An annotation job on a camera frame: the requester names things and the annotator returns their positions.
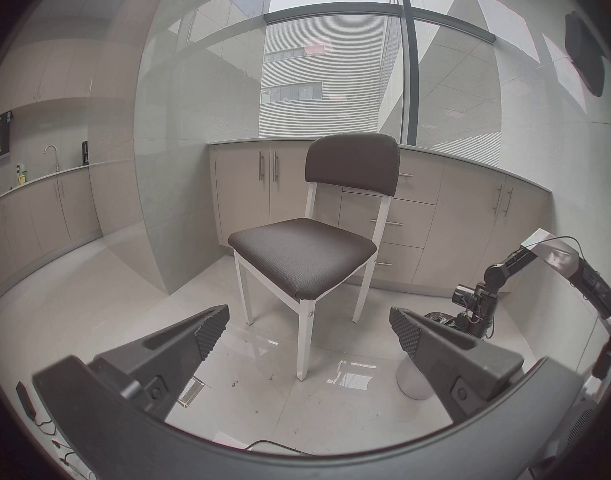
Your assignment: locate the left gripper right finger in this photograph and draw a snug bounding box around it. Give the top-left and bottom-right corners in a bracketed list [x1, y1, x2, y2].
[389, 306, 525, 424]

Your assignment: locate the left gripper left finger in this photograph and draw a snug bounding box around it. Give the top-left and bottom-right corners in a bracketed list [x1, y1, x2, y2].
[88, 304, 231, 422]

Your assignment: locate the clear printed wrapper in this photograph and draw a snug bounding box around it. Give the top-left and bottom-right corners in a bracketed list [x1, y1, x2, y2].
[178, 377, 205, 409]

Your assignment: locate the beige low cabinet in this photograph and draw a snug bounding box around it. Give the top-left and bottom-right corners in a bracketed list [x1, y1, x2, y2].
[208, 137, 554, 300]

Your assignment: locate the black power adapter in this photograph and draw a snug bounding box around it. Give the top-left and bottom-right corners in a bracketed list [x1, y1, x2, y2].
[15, 381, 37, 420]

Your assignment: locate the white chair with dark seat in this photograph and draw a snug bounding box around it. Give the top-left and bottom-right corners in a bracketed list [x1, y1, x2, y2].
[227, 132, 400, 382]

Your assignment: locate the beige counter cabinet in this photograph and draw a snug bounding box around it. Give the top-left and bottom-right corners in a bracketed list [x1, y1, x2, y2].
[0, 164, 104, 291]

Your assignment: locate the window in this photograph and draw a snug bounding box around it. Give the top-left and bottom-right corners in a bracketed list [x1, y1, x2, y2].
[258, 0, 593, 194]

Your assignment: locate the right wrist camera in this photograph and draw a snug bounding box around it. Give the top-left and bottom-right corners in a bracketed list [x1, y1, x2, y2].
[452, 282, 498, 311]

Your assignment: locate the beige wall cabinet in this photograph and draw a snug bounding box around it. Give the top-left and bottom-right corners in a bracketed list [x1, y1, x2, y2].
[0, 37, 112, 119]

